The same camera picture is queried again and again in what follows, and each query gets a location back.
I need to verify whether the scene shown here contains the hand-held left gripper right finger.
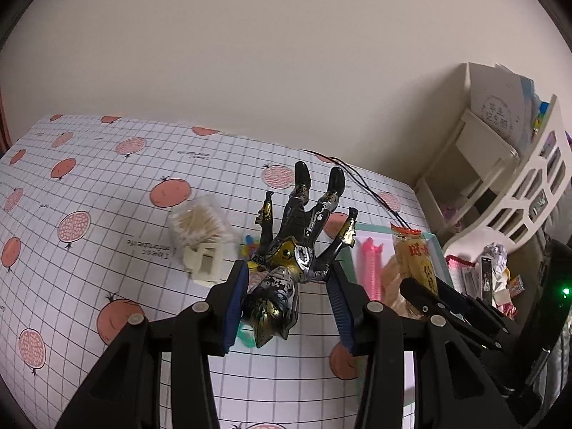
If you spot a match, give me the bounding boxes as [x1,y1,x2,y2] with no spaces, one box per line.
[328,261,519,429]

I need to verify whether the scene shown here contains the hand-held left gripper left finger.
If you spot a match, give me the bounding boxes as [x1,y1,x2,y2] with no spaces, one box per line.
[54,259,250,429]

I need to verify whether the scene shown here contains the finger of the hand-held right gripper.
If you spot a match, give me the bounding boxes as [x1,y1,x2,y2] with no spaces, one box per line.
[435,278,523,355]
[399,277,453,322]

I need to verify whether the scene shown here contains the cream crochet cloth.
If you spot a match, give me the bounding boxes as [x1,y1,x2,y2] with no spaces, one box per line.
[380,255,423,320]

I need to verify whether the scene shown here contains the green plastic toy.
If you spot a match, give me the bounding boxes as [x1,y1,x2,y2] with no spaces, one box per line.
[236,322,256,349]

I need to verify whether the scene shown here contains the yellow snack packet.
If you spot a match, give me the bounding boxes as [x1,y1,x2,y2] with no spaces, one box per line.
[390,222,439,298]

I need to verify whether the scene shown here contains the pink hair roller pair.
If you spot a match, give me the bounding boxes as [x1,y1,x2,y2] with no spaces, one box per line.
[360,237,386,302]

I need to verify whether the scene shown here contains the small white plastic box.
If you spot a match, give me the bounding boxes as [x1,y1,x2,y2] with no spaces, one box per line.
[182,240,233,284]

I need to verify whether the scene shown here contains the colourful plastic block toy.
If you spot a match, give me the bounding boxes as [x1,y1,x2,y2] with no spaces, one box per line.
[240,233,262,261]

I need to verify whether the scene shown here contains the teal cardboard box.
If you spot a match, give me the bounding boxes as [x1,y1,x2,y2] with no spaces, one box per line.
[333,221,450,322]

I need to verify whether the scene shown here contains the bag of cotton swabs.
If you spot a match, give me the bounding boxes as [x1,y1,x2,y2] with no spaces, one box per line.
[169,194,237,251]

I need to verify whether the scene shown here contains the black gold action figure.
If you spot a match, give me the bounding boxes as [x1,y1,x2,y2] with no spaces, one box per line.
[239,161,358,349]

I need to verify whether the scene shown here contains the pink trimmed white packet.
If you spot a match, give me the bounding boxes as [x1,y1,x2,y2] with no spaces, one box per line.
[446,255,481,296]

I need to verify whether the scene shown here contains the crumpled white paper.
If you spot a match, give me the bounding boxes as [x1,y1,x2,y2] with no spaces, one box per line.
[483,242,509,273]

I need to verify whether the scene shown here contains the white cutout shelf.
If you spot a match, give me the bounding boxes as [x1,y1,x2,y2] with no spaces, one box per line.
[440,94,572,269]

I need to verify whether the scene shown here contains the fruit print grid tablecloth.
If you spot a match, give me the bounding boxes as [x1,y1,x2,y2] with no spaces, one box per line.
[0,114,423,429]

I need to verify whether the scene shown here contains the white printed paper sheet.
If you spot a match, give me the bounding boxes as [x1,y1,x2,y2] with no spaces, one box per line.
[469,63,534,148]

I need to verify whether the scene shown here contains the colourful picture book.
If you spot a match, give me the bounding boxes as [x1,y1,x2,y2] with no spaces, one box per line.
[532,98,551,137]

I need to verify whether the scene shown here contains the reddish brown wooden edge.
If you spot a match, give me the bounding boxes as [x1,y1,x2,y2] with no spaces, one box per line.
[0,94,12,155]

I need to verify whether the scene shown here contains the black cable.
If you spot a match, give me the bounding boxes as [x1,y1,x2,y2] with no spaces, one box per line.
[303,149,412,230]

